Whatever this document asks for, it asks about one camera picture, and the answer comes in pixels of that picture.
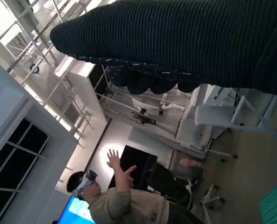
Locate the person's hand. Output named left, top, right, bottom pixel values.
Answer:
left=106, top=149, right=121, bottom=172
left=123, top=164, right=138, bottom=187

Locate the monitor with blue screen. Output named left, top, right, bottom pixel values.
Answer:
left=57, top=195, right=97, bottom=224

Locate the grey mesh chair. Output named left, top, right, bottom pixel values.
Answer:
left=194, top=93, right=277, bottom=150

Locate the black cabinet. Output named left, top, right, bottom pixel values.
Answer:
left=107, top=145, right=157, bottom=189

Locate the white VR headset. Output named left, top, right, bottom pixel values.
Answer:
left=74, top=169, right=99, bottom=194

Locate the person with headset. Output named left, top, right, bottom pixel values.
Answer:
left=66, top=149, right=206, bottom=224

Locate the dark window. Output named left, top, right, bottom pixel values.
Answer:
left=0, top=118, right=50, bottom=224

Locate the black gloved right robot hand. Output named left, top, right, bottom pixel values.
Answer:
left=49, top=0, right=277, bottom=96

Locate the green cutting mat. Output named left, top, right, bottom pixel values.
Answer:
left=258, top=177, right=277, bottom=224

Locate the black office chair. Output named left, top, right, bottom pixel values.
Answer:
left=147, top=163, right=204, bottom=208

